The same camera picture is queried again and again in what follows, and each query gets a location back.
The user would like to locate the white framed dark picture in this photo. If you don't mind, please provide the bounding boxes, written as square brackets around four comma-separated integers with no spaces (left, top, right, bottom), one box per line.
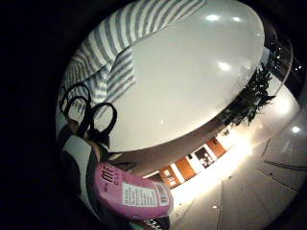
[193,144,219,170]

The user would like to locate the pink labelled packet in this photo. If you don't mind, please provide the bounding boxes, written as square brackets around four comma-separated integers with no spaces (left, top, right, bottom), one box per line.
[93,161,175,221]

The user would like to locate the blue white striped cloth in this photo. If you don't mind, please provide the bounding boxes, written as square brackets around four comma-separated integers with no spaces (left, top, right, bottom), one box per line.
[58,0,207,113]

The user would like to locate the dark green potted plant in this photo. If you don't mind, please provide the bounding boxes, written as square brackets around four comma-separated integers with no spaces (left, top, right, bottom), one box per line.
[220,62,277,127]

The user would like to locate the orange wall cabinet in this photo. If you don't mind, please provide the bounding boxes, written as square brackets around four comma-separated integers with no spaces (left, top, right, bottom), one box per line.
[158,137,228,190]

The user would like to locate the black handled scissors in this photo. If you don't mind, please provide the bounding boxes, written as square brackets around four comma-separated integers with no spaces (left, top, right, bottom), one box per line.
[59,81,118,143]

